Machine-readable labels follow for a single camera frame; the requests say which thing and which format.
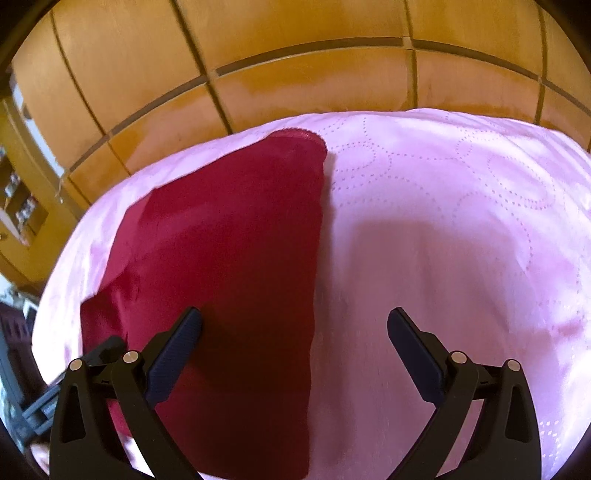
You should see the pink quilted blanket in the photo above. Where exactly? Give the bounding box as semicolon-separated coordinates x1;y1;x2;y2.
31;108;591;480

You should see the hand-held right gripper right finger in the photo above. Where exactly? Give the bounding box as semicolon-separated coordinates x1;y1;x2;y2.
387;308;542;480

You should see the wooden panelled headboard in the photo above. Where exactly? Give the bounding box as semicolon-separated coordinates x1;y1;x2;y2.
9;0;591;213

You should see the dark red garment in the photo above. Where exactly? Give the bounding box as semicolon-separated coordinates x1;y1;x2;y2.
79;128;329;466

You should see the wooden shelf unit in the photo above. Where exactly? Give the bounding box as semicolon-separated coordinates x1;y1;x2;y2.
0;69;70;296

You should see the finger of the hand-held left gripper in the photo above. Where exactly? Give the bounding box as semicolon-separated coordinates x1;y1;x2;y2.
85;336;127;367

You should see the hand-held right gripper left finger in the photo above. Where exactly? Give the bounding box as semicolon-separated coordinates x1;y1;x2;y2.
48;307;205;480

